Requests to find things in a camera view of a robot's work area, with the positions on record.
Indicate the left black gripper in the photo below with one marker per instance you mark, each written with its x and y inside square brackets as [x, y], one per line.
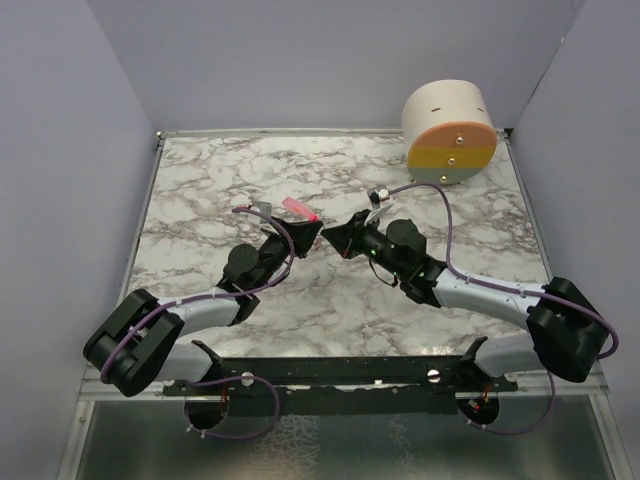
[304, 234]

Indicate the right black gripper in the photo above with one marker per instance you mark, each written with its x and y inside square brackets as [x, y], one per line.
[350, 235]

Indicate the pink strap keyring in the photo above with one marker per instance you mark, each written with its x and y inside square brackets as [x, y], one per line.
[298, 208]

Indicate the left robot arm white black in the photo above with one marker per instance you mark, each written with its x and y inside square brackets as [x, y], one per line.
[136, 344]

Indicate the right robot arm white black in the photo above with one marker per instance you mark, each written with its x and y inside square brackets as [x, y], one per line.
[560, 331]

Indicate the round beige drawer box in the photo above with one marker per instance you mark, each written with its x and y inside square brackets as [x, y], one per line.
[447, 132]

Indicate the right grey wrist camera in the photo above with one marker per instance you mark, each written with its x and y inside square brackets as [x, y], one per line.
[381, 202]

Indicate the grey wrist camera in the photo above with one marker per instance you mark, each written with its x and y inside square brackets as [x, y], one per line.
[381, 202]
[265, 208]

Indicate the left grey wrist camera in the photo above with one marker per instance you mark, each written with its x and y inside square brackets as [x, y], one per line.
[265, 208]

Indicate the black mounting rail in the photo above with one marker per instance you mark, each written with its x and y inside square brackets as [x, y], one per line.
[367, 385]

